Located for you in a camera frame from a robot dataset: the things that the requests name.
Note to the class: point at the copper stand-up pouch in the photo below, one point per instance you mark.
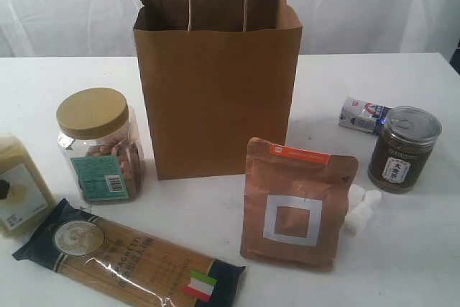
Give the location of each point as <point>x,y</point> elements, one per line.
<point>295,203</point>

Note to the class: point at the clear jar gold lid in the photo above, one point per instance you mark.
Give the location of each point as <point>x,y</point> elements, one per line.
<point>99,138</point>

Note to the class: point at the yellow grain bottle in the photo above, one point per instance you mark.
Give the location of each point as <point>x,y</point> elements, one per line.
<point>25,196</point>

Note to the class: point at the brown paper bag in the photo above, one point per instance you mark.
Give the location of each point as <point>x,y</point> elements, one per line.
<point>215,73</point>

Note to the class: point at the white blue milk carton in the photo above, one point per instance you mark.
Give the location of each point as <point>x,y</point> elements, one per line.
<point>363,116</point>

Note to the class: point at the spaghetti packet dark blue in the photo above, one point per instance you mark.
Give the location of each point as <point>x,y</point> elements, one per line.
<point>131,266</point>

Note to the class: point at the white backdrop curtain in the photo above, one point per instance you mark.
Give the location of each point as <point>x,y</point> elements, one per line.
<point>35,28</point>

